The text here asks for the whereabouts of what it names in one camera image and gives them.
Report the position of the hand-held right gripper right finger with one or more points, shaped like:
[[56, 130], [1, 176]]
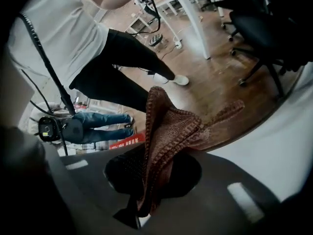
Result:
[[215, 192]]

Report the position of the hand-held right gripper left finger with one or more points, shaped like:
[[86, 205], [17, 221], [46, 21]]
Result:
[[93, 180]]

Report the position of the red box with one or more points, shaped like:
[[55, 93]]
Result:
[[127, 143]]

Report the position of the brown knitted cloth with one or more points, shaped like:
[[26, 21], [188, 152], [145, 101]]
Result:
[[166, 131]]

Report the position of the black round disc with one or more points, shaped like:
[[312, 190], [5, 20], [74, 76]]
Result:
[[156, 39]]

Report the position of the white power strip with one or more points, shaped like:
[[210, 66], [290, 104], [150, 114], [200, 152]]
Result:
[[178, 43]]

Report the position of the white-legged wooden desk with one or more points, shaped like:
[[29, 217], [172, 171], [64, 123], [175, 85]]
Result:
[[196, 28]]

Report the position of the black chest-mounted device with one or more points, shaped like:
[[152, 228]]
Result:
[[47, 128]]

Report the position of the person's black trousers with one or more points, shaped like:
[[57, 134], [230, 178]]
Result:
[[117, 70]]

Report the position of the white shoe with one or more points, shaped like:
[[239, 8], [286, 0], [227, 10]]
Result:
[[159, 78], [182, 79]]

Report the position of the person's white shirt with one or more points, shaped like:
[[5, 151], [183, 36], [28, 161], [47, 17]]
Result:
[[61, 33]]

